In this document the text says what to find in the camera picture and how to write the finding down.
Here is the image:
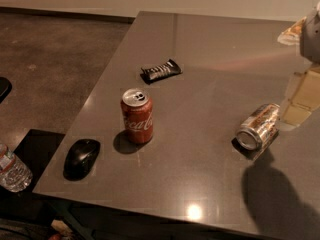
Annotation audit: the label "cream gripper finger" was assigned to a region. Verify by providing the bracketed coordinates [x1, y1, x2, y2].
[278, 64, 320, 131]
[277, 17, 306, 46]

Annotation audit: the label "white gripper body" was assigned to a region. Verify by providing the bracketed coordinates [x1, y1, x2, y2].
[300, 2, 320, 64]

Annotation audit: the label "red coca-cola can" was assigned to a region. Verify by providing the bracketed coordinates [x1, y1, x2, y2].
[121, 88, 153, 144]

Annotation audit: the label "orange soda can lying down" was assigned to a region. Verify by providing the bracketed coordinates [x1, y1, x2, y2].
[236, 103, 279, 151]

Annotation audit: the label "black snack bar wrapper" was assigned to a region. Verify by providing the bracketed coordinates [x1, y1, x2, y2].
[141, 59, 182, 84]

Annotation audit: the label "black computer mouse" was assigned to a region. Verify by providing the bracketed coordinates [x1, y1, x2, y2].
[63, 139, 101, 181]

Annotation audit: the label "small items on floor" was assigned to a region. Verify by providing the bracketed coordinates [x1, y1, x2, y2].
[48, 220, 74, 240]

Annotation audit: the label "black object at left edge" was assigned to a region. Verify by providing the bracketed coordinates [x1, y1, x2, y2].
[0, 77, 12, 103]

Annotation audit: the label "clear plastic water bottle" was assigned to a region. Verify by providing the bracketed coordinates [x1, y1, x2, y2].
[0, 144, 33, 193]

